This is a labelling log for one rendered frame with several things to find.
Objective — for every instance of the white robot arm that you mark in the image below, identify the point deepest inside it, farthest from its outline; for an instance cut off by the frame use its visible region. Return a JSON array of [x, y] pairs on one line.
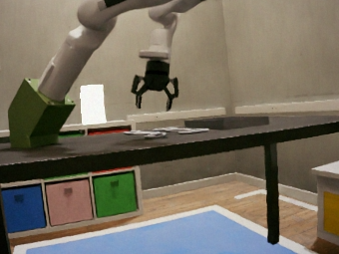
[[100, 17]]

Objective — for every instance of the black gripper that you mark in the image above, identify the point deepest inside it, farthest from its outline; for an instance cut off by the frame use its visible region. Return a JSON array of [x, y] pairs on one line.
[[156, 78]]

